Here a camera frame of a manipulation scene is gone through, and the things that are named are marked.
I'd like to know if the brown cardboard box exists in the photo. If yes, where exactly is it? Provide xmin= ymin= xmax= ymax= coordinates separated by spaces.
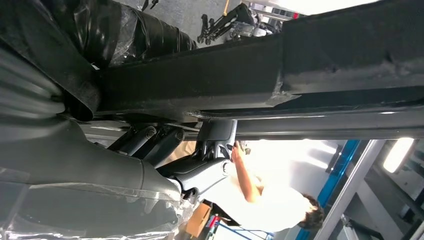
xmin=184 ymin=201 xmax=214 ymax=238

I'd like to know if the person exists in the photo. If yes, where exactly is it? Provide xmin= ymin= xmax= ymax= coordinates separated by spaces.
xmin=202 ymin=140 xmax=326 ymax=233

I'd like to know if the blue metal beam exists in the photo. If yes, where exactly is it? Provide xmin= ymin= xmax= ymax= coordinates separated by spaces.
xmin=294 ymin=139 xmax=362 ymax=240

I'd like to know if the grey metal beam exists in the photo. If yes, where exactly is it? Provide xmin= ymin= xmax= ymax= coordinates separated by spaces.
xmin=312 ymin=139 xmax=388 ymax=240

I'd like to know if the bright light panel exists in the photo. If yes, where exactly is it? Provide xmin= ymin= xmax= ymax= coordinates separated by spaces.
xmin=383 ymin=137 xmax=416 ymax=174

